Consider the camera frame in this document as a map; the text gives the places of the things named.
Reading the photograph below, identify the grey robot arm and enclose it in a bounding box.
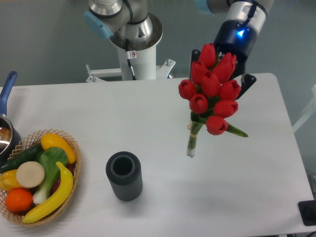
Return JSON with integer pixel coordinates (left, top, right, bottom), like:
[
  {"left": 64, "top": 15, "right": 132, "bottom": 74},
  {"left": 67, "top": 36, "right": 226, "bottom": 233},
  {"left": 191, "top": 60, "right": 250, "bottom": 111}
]
[{"left": 84, "top": 0, "right": 273, "bottom": 93}]

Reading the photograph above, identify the green bok choy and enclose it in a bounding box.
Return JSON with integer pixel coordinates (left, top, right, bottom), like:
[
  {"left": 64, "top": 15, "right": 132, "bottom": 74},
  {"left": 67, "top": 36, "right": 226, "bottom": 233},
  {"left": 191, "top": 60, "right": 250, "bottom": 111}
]
[{"left": 33, "top": 147, "right": 68, "bottom": 205}]

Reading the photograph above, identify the blue handled saucepan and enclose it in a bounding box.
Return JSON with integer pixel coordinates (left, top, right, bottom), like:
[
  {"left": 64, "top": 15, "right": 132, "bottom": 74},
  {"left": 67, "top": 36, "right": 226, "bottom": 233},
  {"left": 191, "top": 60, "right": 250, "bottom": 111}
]
[{"left": 0, "top": 71, "right": 22, "bottom": 166}]

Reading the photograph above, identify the red tulip bouquet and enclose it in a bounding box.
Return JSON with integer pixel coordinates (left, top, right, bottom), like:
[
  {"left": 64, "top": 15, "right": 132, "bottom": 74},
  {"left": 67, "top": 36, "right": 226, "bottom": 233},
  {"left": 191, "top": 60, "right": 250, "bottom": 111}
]
[{"left": 178, "top": 43, "right": 248, "bottom": 158}]

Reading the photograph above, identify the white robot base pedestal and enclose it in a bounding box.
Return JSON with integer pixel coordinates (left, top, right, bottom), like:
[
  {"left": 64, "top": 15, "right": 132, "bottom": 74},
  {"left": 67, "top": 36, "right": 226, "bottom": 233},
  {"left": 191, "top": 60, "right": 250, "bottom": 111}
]
[{"left": 86, "top": 43, "right": 176, "bottom": 82}]

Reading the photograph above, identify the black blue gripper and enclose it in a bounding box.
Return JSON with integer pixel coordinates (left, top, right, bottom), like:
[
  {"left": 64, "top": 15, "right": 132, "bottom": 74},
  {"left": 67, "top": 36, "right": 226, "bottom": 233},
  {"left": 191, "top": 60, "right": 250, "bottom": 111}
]
[{"left": 189, "top": 1, "right": 268, "bottom": 100}]

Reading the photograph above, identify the dark grey ribbed vase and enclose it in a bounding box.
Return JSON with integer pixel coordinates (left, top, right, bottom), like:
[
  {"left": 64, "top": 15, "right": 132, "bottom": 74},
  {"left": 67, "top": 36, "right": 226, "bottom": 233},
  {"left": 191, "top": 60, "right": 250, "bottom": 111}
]
[{"left": 105, "top": 151, "right": 143, "bottom": 201}]

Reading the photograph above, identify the woven wicker basket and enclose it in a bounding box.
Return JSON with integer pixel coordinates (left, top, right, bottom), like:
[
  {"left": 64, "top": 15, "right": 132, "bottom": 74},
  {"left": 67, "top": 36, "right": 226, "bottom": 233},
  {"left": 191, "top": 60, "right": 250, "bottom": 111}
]
[{"left": 0, "top": 129, "right": 81, "bottom": 226}]

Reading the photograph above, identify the orange fruit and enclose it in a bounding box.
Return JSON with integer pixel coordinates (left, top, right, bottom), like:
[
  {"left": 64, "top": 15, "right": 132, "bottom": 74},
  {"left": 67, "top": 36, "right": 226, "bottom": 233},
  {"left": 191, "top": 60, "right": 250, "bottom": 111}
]
[{"left": 5, "top": 188, "right": 33, "bottom": 212}]

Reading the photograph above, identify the yellow bell pepper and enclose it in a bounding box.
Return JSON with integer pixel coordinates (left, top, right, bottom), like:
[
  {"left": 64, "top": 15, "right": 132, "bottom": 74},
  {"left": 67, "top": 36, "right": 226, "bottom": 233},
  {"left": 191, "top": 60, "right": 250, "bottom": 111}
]
[{"left": 0, "top": 169, "right": 22, "bottom": 192}]

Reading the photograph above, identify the yellow banana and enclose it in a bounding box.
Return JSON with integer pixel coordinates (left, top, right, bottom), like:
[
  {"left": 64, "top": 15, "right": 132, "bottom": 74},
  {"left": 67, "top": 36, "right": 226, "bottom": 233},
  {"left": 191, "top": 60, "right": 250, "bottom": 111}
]
[{"left": 22, "top": 161, "right": 74, "bottom": 224}]

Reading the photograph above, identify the beige round slice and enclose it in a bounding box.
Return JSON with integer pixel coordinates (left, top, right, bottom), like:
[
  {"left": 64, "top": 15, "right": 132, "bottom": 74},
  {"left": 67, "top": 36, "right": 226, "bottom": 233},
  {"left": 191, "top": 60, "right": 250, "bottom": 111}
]
[{"left": 16, "top": 161, "right": 45, "bottom": 188}]

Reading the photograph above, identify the green cucumber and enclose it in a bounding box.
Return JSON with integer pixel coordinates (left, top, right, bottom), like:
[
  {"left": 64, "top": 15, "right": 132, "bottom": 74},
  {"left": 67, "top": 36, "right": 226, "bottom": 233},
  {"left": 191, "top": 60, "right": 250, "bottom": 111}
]
[{"left": 0, "top": 143, "right": 43, "bottom": 173}]

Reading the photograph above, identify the yellow squash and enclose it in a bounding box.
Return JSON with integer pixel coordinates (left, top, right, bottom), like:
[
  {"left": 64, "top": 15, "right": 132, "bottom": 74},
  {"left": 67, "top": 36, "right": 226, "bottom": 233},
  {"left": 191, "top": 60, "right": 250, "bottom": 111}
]
[{"left": 40, "top": 133, "right": 77, "bottom": 164}]

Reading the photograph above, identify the red vegetable in basket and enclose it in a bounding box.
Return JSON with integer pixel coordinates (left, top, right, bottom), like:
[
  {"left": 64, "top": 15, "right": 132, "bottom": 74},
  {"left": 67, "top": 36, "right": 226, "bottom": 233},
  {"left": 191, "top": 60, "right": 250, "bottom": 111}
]
[{"left": 51, "top": 164, "right": 75, "bottom": 194}]

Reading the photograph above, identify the white frame at right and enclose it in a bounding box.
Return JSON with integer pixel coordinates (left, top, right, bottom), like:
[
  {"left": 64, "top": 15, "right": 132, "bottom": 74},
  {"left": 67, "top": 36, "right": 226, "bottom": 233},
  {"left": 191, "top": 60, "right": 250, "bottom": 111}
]
[{"left": 292, "top": 84, "right": 316, "bottom": 133}]

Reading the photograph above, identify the black device at edge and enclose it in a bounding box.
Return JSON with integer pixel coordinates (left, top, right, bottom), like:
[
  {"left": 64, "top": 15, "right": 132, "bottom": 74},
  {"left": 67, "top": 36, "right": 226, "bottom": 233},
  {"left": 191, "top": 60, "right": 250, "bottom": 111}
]
[{"left": 298, "top": 200, "right": 316, "bottom": 226}]

